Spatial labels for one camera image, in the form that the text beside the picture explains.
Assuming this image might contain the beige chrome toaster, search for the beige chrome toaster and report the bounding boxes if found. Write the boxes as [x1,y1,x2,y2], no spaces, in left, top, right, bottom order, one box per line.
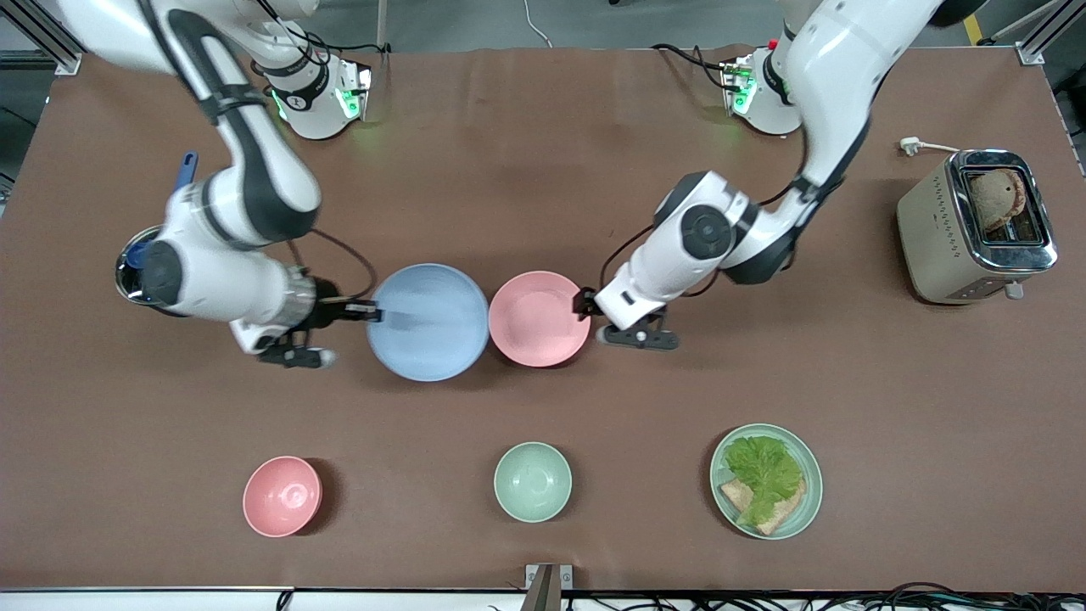
[896,149,1061,306]

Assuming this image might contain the white floor cable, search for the white floor cable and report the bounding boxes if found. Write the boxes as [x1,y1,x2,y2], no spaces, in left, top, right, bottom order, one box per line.
[521,0,555,49]

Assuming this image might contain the black left base cable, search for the black left base cable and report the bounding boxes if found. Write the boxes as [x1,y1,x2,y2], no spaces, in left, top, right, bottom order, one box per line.
[651,42,736,91]

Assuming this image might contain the black right base cable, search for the black right base cable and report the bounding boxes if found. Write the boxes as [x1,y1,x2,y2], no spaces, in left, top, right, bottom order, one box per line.
[301,32,392,57]

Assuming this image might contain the green lettuce leaf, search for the green lettuce leaf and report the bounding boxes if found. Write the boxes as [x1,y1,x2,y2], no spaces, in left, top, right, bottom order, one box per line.
[723,434,806,527]

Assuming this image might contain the brown bread slice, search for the brown bread slice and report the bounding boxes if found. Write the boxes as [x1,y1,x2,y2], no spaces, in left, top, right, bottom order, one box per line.
[719,479,758,520]
[753,482,808,538]

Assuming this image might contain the small deep green bowl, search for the small deep green bowl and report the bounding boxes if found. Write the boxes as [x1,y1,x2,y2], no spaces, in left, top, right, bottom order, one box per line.
[494,441,574,524]

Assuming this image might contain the shallow blue bowl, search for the shallow blue bowl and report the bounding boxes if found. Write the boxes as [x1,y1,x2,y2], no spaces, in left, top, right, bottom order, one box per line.
[366,262,492,384]

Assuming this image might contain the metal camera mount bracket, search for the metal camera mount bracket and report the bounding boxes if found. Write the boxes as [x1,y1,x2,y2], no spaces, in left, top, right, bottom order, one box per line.
[523,563,574,611]

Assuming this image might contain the black cable bundle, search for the black cable bundle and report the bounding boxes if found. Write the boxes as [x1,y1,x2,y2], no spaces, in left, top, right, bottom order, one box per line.
[560,580,1086,611]

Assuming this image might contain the dark saucepan blue handle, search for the dark saucepan blue handle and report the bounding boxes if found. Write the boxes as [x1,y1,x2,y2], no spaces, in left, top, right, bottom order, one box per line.
[114,150,201,312]

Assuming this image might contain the brown table cover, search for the brown table cover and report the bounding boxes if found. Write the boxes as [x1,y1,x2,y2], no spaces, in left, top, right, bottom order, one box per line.
[0,46,1086,593]

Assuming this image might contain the shallow pink bowl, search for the shallow pink bowl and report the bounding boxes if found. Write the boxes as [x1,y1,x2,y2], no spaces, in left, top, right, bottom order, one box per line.
[488,270,592,369]

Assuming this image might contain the green plate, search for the green plate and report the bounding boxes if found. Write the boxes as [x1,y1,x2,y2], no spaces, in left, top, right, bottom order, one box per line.
[710,423,825,541]

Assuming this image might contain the glass lid blue knob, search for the glass lid blue knob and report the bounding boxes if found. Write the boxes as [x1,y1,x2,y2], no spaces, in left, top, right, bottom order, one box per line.
[115,226,164,304]

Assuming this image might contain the black base cable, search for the black base cable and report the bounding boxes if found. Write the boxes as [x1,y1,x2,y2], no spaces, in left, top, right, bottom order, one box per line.
[301,32,392,57]
[651,42,736,91]

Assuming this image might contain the white toaster power plug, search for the white toaster power plug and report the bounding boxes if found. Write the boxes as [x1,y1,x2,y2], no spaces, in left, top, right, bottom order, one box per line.
[898,137,965,159]

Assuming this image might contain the toast slice in toaster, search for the toast slice in toaster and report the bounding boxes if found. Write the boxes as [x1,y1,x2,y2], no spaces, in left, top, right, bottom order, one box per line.
[969,167,1028,235]

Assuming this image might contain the small deep pink bowl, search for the small deep pink bowl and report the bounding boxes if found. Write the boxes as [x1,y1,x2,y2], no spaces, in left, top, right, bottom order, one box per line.
[243,456,323,538]

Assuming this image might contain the aluminium frame profile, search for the aluminium frame profile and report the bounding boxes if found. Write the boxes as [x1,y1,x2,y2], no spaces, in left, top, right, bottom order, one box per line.
[988,0,1086,68]
[0,0,87,76]

